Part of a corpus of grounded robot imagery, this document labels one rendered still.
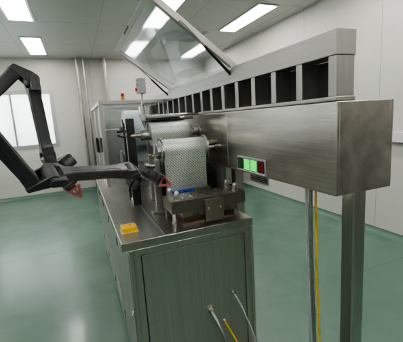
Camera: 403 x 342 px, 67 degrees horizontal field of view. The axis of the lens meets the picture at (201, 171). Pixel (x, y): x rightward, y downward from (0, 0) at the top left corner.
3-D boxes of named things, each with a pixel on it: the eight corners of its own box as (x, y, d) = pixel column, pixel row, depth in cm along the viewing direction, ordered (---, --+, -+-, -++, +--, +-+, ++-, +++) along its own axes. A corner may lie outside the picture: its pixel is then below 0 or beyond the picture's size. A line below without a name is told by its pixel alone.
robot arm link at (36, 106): (20, 77, 146) (26, 74, 138) (33, 77, 150) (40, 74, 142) (40, 165, 155) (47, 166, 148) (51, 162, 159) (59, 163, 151)
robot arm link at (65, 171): (51, 178, 117) (42, 161, 122) (48, 190, 120) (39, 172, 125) (142, 172, 149) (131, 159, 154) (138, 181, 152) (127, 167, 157)
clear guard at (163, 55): (119, 50, 233) (119, 49, 233) (171, 89, 252) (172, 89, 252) (148, -4, 136) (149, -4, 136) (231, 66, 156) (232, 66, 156)
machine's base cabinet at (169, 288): (102, 240, 379) (94, 172, 364) (153, 230, 402) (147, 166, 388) (145, 418, 148) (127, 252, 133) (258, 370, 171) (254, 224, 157)
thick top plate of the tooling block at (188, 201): (163, 206, 160) (162, 195, 159) (231, 195, 175) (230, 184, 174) (171, 214, 145) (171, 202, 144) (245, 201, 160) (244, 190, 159)
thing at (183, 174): (167, 195, 164) (164, 161, 161) (207, 188, 173) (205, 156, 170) (167, 195, 164) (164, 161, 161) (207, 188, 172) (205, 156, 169)
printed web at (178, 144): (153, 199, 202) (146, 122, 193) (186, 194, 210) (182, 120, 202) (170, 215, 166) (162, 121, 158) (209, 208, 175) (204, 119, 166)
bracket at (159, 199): (150, 212, 175) (146, 160, 169) (161, 211, 177) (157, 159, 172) (152, 215, 170) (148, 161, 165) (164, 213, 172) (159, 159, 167)
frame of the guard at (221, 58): (110, 55, 235) (116, 47, 236) (169, 97, 257) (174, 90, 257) (139, -2, 131) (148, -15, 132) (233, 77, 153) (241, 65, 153)
